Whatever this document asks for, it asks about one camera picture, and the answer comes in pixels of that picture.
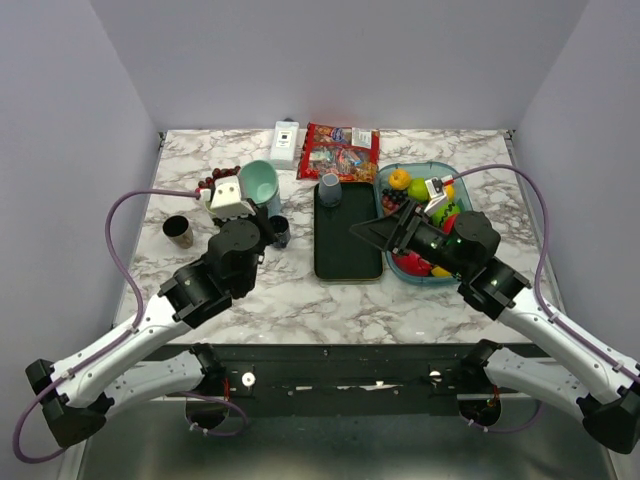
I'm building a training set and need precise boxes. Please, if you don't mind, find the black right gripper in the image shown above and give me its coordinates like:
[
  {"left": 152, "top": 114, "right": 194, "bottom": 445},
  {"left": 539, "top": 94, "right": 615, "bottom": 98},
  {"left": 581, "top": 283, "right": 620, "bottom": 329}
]
[{"left": 350, "top": 196, "right": 469, "bottom": 279}]

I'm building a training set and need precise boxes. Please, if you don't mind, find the dark blue mug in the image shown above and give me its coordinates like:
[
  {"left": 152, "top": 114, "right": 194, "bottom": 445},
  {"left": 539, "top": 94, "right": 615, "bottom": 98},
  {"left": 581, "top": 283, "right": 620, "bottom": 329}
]
[{"left": 269, "top": 215, "right": 291, "bottom": 249}]

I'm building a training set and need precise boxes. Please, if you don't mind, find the grey blue dotted mug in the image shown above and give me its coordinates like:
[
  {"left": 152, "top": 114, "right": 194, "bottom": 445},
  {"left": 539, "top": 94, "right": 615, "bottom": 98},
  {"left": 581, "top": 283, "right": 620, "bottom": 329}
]
[{"left": 318, "top": 173, "right": 342, "bottom": 208}]

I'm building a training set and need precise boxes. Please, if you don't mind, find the brown striped mug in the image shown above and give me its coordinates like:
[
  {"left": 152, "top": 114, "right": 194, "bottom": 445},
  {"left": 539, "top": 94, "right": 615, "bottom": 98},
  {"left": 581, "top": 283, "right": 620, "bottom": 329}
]
[{"left": 162, "top": 215, "right": 194, "bottom": 249}]

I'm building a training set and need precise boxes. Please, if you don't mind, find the mint green mug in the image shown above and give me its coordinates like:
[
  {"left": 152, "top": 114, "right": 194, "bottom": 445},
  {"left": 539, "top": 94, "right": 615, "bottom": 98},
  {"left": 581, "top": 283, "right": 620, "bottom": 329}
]
[{"left": 238, "top": 160, "right": 279, "bottom": 203}]

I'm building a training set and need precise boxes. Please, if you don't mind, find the light green large mug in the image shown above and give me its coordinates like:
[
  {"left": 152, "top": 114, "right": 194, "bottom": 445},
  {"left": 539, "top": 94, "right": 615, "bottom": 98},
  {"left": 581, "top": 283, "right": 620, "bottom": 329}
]
[{"left": 209, "top": 211, "right": 228, "bottom": 228}]

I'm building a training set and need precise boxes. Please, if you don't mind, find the light blue hexagonal mug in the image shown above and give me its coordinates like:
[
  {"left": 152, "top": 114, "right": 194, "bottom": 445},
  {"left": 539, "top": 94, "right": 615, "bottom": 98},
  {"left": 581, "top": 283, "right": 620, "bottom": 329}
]
[{"left": 265, "top": 188, "right": 282, "bottom": 218}]

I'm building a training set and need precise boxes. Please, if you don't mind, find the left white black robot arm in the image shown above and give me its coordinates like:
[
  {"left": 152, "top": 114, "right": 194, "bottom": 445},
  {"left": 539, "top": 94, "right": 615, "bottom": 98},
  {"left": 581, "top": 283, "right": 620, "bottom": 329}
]
[{"left": 25, "top": 201, "right": 275, "bottom": 449}]

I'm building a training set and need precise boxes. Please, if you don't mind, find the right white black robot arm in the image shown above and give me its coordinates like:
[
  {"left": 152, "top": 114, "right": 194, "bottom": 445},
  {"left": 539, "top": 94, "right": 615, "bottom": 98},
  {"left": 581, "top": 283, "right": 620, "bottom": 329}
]
[{"left": 350, "top": 202, "right": 639, "bottom": 454}]

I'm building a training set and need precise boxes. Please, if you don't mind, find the red grape bunch in container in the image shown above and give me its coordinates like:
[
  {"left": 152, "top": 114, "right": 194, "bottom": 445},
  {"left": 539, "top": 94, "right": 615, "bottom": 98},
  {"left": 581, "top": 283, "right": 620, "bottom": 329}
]
[{"left": 381, "top": 196, "right": 398, "bottom": 215}]

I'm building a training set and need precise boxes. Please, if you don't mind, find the dark blue grape bunch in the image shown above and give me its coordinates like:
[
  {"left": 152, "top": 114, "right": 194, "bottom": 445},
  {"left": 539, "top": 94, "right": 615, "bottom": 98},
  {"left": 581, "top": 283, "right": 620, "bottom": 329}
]
[{"left": 382, "top": 188, "right": 407, "bottom": 205}]

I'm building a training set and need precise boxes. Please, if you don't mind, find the black tray gold rim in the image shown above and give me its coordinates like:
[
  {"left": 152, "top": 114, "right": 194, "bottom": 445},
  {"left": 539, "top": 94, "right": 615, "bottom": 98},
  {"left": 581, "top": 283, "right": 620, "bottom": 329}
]
[{"left": 313, "top": 182, "right": 383, "bottom": 282}]

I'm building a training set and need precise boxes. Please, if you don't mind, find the red dragon fruit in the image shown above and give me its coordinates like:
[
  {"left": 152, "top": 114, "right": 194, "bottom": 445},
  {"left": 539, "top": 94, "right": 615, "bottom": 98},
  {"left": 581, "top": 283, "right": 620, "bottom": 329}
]
[{"left": 392, "top": 252, "right": 432, "bottom": 278}]

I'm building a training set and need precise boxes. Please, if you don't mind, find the orange fruit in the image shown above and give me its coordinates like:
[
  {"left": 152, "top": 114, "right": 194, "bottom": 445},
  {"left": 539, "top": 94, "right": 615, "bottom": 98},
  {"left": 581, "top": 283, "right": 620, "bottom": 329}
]
[{"left": 388, "top": 168, "right": 412, "bottom": 191}]

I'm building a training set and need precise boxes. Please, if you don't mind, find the green lime fruit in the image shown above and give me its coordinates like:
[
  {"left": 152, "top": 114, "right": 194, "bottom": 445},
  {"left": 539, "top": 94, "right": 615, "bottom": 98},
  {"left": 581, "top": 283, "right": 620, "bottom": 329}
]
[{"left": 406, "top": 177, "right": 430, "bottom": 202}]

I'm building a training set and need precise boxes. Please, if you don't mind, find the red apple fruit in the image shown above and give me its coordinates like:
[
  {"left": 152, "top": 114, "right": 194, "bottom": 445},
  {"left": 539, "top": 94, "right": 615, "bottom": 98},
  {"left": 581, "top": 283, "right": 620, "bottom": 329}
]
[{"left": 442, "top": 213, "right": 458, "bottom": 234}]

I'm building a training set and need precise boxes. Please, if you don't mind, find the yellow mango fruit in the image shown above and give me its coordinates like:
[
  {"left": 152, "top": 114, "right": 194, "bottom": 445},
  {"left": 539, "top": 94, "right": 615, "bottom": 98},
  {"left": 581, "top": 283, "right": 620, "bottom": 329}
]
[{"left": 431, "top": 266, "right": 452, "bottom": 278}]

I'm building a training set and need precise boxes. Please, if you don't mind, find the green striped melon fruit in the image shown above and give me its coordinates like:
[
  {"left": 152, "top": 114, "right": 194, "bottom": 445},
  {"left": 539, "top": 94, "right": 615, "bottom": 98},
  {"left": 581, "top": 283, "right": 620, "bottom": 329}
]
[{"left": 430, "top": 201, "right": 460, "bottom": 229}]

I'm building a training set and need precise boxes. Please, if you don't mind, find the red snack bag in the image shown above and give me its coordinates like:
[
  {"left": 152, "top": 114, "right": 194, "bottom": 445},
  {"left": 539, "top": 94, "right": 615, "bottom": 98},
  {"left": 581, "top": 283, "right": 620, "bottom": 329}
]
[{"left": 297, "top": 123, "right": 380, "bottom": 183}]

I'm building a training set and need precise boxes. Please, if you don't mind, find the yellow lemon fruit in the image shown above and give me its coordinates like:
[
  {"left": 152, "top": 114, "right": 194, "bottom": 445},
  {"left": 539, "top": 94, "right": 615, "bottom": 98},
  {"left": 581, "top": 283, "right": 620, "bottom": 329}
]
[{"left": 444, "top": 185, "right": 455, "bottom": 201}]

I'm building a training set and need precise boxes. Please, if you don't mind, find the dark red grape bunch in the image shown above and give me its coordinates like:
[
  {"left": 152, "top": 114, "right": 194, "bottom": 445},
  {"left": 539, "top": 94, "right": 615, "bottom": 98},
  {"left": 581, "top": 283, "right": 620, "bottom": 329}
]
[{"left": 197, "top": 166, "right": 241, "bottom": 189}]

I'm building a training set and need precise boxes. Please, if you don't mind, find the teal transparent fruit container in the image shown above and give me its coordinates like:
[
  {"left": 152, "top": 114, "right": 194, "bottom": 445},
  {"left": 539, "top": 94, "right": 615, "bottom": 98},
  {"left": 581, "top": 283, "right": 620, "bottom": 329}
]
[{"left": 373, "top": 161, "right": 473, "bottom": 287}]

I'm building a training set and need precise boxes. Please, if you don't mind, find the white rectangular box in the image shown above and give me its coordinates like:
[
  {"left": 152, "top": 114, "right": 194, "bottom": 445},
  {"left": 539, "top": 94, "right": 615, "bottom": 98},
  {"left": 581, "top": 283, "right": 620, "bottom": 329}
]
[{"left": 269, "top": 119, "right": 299, "bottom": 170}]

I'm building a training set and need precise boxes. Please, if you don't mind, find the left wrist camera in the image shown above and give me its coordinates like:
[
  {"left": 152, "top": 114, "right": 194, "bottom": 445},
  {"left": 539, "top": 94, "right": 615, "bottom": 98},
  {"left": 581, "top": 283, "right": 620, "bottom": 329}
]
[{"left": 198, "top": 178, "right": 256, "bottom": 220}]

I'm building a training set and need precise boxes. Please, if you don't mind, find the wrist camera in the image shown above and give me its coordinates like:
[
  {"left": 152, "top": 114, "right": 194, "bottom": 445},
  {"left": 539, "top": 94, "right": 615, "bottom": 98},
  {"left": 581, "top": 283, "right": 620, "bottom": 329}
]
[
  {"left": 198, "top": 178, "right": 256, "bottom": 220},
  {"left": 423, "top": 175, "right": 454, "bottom": 216}
]

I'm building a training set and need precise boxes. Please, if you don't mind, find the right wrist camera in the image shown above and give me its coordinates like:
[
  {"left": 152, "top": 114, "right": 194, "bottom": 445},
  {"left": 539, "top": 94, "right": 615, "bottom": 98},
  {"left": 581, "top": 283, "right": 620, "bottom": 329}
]
[{"left": 423, "top": 175, "right": 454, "bottom": 216}]

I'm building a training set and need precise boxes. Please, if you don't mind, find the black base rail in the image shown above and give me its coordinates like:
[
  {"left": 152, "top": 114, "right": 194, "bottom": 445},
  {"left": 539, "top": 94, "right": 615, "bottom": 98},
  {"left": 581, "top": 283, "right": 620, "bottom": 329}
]
[{"left": 144, "top": 342, "right": 561, "bottom": 419}]

